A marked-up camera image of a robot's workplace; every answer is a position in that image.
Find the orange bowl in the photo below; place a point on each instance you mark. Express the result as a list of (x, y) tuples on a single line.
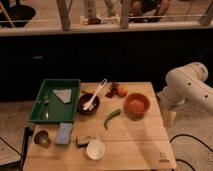
[(136, 105)]

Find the black clamp post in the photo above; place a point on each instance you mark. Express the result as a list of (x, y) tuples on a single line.
[(28, 132)]

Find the dark red food item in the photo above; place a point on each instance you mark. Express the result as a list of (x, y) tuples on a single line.
[(112, 91)]

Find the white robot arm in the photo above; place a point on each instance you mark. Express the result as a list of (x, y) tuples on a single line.
[(187, 83)]

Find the metal spoon in tray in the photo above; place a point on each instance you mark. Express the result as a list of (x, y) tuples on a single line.
[(46, 105)]

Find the blue sponge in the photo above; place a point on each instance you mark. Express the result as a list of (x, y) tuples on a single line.
[(63, 135)]

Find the grey cloth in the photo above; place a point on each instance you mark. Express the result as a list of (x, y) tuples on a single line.
[(63, 94)]

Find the orange fruit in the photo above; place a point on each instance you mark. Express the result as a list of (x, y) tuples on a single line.
[(121, 91)]

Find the green plastic tray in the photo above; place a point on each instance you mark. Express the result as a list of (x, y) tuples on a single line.
[(58, 111)]

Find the metal cup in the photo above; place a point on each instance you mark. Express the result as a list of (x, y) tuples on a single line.
[(42, 138)]

